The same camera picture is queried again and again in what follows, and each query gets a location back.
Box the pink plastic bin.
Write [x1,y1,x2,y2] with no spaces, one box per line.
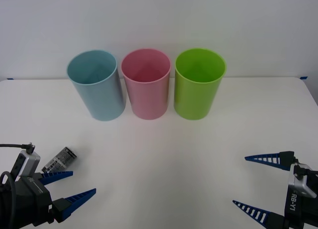
[121,48,171,120]

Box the pale blue plastic bin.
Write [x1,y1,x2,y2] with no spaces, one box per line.
[66,49,126,122]

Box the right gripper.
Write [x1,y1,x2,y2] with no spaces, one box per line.
[232,151,318,229]

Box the black drink can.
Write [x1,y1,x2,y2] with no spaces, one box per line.
[41,146,80,174]

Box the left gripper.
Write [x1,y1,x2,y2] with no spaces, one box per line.
[14,170,97,228]

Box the green plastic bin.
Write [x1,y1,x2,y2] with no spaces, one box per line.
[173,48,227,121]

